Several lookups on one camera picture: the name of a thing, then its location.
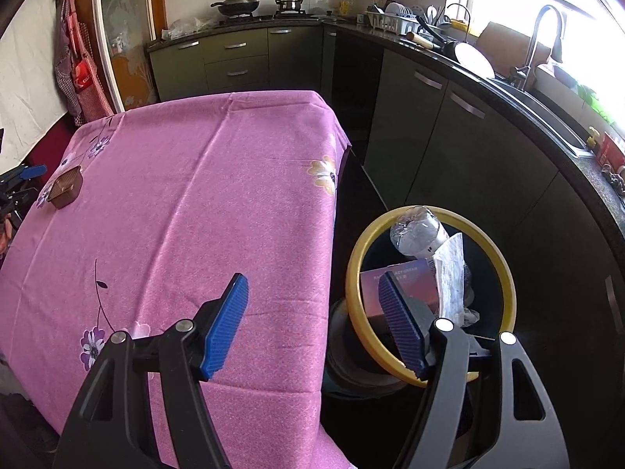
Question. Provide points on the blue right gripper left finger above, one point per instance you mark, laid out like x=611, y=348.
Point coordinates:
x=223, y=326

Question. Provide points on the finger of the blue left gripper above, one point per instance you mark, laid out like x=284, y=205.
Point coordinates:
x=31, y=172

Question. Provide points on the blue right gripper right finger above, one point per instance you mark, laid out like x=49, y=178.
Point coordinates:
x=409, y=320

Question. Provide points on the purple cardboard box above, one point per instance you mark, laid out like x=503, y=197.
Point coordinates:
x=415, y=277

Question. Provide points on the white paper receipt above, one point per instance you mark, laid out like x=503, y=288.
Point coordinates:
x=453, y=283

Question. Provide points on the clear plastic water bottle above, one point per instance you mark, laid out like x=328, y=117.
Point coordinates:
x=418, y=233

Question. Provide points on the steel kitchen faucet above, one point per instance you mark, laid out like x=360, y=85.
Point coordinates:
x=521, y=75

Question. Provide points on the small brown box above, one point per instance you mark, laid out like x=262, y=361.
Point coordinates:
x=66, y=188

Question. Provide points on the white hanging sheet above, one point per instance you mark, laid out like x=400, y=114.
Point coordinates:
x=30, y=101

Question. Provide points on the red checkered apron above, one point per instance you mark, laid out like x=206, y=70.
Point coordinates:
x=74, y=68

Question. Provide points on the pink floral tablecloth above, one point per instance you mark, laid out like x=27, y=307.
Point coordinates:
x=177, y=197

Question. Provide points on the glass sliding door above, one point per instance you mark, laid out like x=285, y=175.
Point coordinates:
x=123, y=28

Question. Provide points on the dark counter cabinets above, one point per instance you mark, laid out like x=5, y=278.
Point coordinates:
x=429, y=132

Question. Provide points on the plastic bag on counter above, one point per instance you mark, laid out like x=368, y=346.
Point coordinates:
x=187, y=27

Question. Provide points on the steel sink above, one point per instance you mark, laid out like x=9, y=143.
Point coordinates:
x=558, y=129

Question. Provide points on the black wok with lid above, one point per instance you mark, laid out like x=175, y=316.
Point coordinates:
x=232, y=8

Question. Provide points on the black pan with white lid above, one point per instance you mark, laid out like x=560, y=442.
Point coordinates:
x=464, y=54

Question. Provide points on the green lower cabinets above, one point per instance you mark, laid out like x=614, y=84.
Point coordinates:
x=296, y=54

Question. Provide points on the wooden cutting board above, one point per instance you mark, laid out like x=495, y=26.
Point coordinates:
x=504, y=48

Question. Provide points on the white dish rack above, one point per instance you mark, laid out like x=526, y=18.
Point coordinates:
x=399, y=25

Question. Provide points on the small steel pot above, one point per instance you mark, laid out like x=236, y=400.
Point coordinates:
x=289, y=6

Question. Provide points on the yellow oil bottle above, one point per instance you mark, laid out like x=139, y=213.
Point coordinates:
x=345, y=7

